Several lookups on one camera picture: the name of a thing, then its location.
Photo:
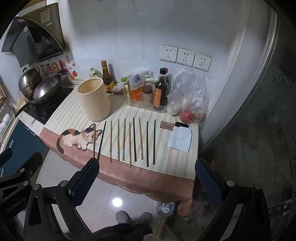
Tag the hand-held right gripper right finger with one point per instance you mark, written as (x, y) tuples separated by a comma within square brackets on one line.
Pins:
[(208, 183)]

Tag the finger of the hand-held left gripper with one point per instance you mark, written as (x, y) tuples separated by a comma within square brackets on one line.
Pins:
[(32, 161), (5, 154)]

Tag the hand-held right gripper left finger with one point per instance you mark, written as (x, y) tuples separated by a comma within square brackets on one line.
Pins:
[(86, 179)]

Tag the light wooden chopstick printed band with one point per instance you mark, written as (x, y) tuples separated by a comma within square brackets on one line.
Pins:
[(118, 139), (140, 139), (124, 139)]

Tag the beige utensil holder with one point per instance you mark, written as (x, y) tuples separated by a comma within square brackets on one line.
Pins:
[(93, 99)]

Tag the blue kitchen cabinet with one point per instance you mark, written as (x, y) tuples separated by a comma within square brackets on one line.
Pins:
[(20, 141)]

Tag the striped cat print tablecloth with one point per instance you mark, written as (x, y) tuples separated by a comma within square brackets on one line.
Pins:
[(120, 176)]

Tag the brown wooden chopstick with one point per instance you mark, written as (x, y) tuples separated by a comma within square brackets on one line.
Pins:
[(94, 141), (130, 143)]

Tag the black chopstick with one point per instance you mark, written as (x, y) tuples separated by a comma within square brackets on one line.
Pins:
[(134, 139), (154, 141), (101, 141)]

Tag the grey bear print slipper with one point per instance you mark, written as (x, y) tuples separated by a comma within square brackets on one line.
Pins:
[(165, 208)]

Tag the white paper tissue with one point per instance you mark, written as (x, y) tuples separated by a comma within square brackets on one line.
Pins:
[(181, 139)]

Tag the person's grey slipper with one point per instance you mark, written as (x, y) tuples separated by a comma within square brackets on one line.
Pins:
[(145, 217), (123, 217)]

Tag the black induction cooktop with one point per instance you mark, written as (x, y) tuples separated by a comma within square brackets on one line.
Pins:
[(53, 105)]

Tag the small black card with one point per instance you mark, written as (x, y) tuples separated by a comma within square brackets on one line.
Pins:
[(182, 125)]

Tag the person's leg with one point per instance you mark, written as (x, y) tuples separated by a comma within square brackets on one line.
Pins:
[(124, 233)]

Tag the red tomato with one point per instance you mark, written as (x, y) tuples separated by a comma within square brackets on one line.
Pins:
[(186, 115)]

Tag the brown label card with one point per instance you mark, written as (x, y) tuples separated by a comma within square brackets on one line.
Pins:
[(167, 125)]

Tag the steel wok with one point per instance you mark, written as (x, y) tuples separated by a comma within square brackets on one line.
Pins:
[(46, 89)]

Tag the steel pot with lid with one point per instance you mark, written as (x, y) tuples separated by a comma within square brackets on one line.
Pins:
[(29, 80)]

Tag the clear plastic bag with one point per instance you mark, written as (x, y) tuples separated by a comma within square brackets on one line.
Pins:
[(192, 92)]

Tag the clear plastic organizer tray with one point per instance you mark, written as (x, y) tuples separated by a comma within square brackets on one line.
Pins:
[(148, 107)]

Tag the yellow seasoning box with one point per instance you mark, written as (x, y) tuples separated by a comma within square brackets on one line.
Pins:
[(127, 91)]

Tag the dark soy sauce bottle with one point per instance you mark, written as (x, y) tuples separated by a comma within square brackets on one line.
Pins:
[(161, 90)]

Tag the brown lid spice jar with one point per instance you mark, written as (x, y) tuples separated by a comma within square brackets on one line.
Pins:
[(147, 93)]

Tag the orange white seasoning packet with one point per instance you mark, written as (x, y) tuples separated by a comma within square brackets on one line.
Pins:
[(137, 85)]

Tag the small white cup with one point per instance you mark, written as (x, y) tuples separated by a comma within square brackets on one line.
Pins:
[(93, 73)]

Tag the black range hood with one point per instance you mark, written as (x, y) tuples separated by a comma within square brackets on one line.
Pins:
[(23, 44)]

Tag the colourful wall stickers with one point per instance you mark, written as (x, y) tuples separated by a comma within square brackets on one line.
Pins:
[(55, 67)]

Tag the white wall socket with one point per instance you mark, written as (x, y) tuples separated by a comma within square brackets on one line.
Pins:
[(185, 57), (202, 61), (168, 53)]

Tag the beige hood duct cover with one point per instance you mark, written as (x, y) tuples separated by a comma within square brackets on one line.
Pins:
[(52, 20)]

